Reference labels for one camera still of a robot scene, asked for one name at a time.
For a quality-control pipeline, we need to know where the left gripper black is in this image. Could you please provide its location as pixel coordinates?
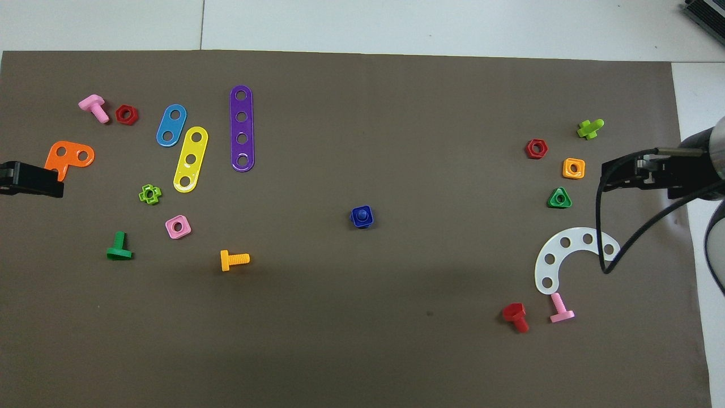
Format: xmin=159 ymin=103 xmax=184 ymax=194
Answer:
xmin=0 ymin=161 xmax=64 ymax=198

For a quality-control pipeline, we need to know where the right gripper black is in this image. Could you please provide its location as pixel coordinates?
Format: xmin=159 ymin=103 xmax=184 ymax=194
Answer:
xmin=602 ymin=153 xmax=703 ymax=199

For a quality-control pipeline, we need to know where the blue square nut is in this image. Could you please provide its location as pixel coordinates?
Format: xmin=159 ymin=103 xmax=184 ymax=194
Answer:
xmin=350 ymin=205 xmax=374 ymax=230

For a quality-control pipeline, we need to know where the orange angled plate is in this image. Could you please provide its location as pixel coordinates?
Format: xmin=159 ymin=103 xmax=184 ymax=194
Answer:
xmin=44 ymin=141 xmax=95 ymax=182

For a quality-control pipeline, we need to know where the lime green plastic screw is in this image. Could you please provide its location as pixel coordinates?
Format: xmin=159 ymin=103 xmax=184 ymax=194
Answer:
xmin=577 ymin=118 xmax=605 ymax=141

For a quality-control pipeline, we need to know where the green triangle nut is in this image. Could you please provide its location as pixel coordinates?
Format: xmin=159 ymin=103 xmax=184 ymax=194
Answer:
xmin=547 ymin=186 xmax=573 ymax=209

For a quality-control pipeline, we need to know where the pink plastic screw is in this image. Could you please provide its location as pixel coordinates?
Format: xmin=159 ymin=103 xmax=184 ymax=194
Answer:
xmin=549 ymin=292 xmax=575 ymax=324
xmin=78 ymin=94 xmax=110 ymax=124

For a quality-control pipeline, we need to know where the dark green plastic screw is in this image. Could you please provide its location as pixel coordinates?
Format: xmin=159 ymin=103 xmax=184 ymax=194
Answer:
xmin=106 ymin=231 xmax=133 ymax=261

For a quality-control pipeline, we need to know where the white curved plate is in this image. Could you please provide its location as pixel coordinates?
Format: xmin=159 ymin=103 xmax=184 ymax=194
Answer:
xmin=534 ymin=227 xmax=622 ymax=296

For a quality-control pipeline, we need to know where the pink square nut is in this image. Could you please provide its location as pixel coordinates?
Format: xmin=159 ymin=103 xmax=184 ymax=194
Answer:
xmin=165 ymin=215 xmax=192 ymax=240

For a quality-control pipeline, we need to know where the blue two-hole plate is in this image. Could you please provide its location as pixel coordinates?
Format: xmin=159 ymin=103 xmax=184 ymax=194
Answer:
xmin=156 ymin=104 xmax=187 ymax=147

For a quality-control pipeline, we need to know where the yellow three-hole plate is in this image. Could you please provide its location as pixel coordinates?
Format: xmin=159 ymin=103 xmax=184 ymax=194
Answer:
xmin=173 ymin=126 xmax=209 ymax=194

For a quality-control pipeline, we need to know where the red plastic screw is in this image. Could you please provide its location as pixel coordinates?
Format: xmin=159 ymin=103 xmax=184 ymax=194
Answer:
xmin=502 ymin=303 xmax=530 ymax=334

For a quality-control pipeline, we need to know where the dark grey ribbed device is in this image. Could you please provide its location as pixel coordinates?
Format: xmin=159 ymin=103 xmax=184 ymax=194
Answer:
xmin=680 ymin=0 xmax=725 ymax=32

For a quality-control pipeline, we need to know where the purple four-hole plate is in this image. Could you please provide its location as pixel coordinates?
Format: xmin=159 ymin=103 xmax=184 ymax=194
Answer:
xmin=229 ymin=85 xmax=255 ymax=172

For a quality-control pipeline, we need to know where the orange plastic screw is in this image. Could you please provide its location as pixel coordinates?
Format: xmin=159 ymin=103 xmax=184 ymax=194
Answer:
xmin=220 ymin=250 xmax=250 ymax=272

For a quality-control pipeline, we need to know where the brown table mat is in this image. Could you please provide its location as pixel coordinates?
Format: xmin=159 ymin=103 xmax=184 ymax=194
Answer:
xmin=0 ymin=50 xmax=713 ymax=408

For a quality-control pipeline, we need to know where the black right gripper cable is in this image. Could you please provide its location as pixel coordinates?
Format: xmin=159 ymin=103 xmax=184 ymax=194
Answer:
xmin=595 ymin=148 xmax=725 ymax=275

